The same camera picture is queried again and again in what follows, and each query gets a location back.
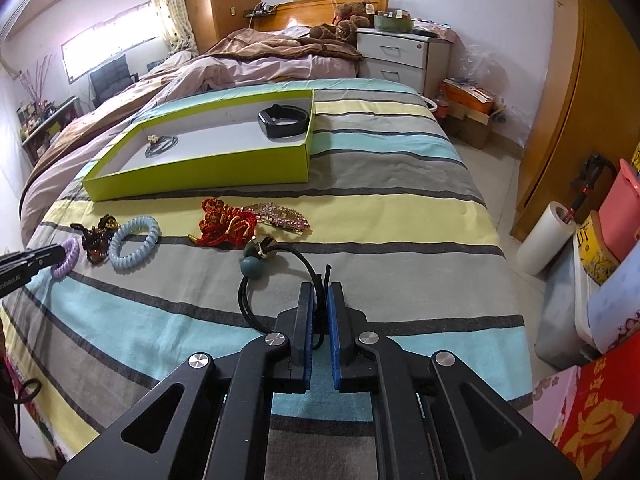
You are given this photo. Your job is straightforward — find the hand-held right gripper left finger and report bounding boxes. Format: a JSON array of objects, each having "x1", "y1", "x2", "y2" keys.
[{"x1": 57, "y1": 282, "x2": 316, "y2": 480}]

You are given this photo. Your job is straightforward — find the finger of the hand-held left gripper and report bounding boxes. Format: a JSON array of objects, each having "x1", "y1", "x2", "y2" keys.
[{"x1": 0, "y1": 243, "x2": 68, "y2": 281}]

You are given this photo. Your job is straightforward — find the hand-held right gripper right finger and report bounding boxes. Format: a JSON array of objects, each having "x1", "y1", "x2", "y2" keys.
[{"x1": 327, "y1": 282, "x2": 583, "y2": 480}]

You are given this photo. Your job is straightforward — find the purple spiral hair tie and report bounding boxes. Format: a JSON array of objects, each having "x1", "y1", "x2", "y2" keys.
[{"x1": 50, "y1": 237, "x2": 81, "y2": 280}]

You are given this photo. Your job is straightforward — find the dark red beaded hair tie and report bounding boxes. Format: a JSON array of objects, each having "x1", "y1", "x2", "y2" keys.
[{"x1": 70, "y1": 221, "x2": 114, "y2": 265}]

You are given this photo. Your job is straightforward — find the blue spiral hair tie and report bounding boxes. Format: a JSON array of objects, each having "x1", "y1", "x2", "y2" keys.
[{"x1": 108, "y1": 214, "x2": 162, "y2": 274}]

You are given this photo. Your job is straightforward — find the black green bead hair tie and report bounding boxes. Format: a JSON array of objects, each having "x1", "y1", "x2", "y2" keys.
[{"x1": 237, "y1": 236, "x2": 334, "y2": 337}]

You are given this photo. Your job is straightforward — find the pink rhinestone hair clip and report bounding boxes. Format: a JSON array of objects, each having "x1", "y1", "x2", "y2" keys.
[{"x1": 244, "y1": 202, "x2": 312, "y2": 235}]

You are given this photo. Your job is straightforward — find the red braided hair tie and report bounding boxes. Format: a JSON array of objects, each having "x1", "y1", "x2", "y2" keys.
[
  {"x1": 188, "y1": 207, "x2": 259, "y2": 249},
  {"x1": 200, "y1": 197, "x2": 240, "y2": 226}
]

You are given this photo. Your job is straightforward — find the green cardboard box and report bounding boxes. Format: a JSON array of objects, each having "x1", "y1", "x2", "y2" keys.
[{"x1": 81, "y1": 89, "x2": 317, "y2": 204}]

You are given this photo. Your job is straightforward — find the cluttered desk shelf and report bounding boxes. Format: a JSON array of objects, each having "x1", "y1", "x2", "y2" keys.
[{"x1": 16, "y1": 94, "x2": 84, "y2": 162}]

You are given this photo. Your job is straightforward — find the striped bed sheet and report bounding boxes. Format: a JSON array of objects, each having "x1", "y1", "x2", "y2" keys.
[{"x1": 0, "y1": 77, "x2": 527, "y2": 461}]

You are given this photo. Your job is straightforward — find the dried branches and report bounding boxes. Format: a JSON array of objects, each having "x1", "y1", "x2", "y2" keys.
[{"x1": 16, "y1": 54, "x2": 54, "y2": 107}]

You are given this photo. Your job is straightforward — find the black chair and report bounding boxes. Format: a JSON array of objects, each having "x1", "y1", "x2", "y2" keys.
[{"x1": 88, "y1": 54, "x2": 140, "y2": 109}]

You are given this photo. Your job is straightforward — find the pink floral box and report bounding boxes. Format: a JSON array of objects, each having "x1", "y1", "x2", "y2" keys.
[{"x1": 531, "y1": 364, "x2": 582, "y2": 442}]

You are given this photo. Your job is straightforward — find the clear storage bin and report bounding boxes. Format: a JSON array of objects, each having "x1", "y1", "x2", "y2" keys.
[{"x1": 534, "y1": 244, "x2": 602, "y2": 372}]

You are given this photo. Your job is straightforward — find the white paper roll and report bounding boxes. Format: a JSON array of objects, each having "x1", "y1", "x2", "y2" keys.
[{"x1": 517, "y1": 201, "x2": 578, "y2": 276}]

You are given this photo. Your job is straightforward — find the window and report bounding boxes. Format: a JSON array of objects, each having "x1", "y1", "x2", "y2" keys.
[{"x1": 60, "y1": 0, "x2": 167, "y2": 86}]

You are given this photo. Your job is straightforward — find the pink quilt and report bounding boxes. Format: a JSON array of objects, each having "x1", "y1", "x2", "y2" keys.
[{"x1": 20, "y1": 50, "x2": 362, "y2": 211}]

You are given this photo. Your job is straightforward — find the yellow printed box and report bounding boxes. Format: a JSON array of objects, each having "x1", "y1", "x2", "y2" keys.
[{"x1": 572, "y1": 210, "x2": 622, "y2": 284}]

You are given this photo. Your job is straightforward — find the red gold printed box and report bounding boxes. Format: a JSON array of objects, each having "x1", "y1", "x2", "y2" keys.
[{"x1": 554, "y1": 354, "x2": 640, "y2": 477}]

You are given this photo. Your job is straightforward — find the orange box of books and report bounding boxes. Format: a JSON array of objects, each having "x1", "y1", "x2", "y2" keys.
[{"x1": 442, "y1": 77, "x2": 507, "y2": 150}]

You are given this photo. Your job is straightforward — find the white floral paper bag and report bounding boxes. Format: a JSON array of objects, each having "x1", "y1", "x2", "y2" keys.
[{"x1": 587, "y1": 259, "x2": 640, "y2": 357}]

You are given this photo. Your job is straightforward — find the patterned curtain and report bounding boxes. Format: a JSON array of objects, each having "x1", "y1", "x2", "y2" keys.
[{"x1": 144, "y1": 0, "x2": 199, "y2": 57}]

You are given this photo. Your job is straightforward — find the white nightstand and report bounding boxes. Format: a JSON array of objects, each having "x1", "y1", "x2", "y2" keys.
[{"x1": 355, "y1": 26, "x2": 452, "y2": 100}]

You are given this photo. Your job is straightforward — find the brown blanket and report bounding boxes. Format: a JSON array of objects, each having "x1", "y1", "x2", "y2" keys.
[{"x1": 30, "y1": 26, "x2": 364, "y2": 181}]

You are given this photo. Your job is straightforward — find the red black folded scooter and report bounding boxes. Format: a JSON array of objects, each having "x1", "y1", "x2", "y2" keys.
[{"x1": 569, "y1": 153, "x2": 619, "y2": 224}]

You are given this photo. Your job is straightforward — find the clear plastic bag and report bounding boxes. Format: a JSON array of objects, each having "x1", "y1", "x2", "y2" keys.
[{"x1": 459, "y1": 41, "x2": 497, "y2": 82}]

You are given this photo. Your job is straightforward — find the tall wooden cabinet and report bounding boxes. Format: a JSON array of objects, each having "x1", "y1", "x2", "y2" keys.
[{"x1": 179, "y1": 0, "x2": 261, "y2": 54}]

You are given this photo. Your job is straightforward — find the pink plastic container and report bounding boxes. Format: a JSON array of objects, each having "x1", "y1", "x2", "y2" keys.
[{"x1": 599, "y1": 158, "x2": 640, "y2": 259}]

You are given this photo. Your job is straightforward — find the brown teddy bear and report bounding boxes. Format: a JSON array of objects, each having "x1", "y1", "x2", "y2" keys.
[{"x1": 308, "y1": 3, "x2": 374, "y2": 46}]

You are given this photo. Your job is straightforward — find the green basin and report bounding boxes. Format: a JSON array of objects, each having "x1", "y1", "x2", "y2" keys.
[{"x1": 373, "y1": 12, "x2": 416, "y2": 32}]

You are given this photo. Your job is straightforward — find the wooden bed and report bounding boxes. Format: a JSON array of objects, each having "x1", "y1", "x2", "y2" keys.
[{"x1": 249, "y1": 0, "x2": 391, "y2": 32}]

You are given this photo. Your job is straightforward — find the large wooden wardrobe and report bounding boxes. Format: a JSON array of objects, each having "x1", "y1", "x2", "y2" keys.
[{"x1": 509, "y1": 0, "x2": 640, "y2": 242}]

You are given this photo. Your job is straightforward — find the black cable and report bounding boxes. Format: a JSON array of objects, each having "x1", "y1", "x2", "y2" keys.
[{"x1": 0, "y1": 377, "x2": 44, "y2": 417}]

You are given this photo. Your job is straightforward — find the grey flower hair tie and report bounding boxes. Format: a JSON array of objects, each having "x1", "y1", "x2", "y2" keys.
[{"x1": 144, "y1": 133, "x2": 179, "y2": 158}]

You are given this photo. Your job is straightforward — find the black band hair tie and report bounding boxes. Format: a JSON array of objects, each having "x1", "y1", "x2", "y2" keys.
[{"x1": 257, "y1": 103, "x2": 311, "y2": 140}]

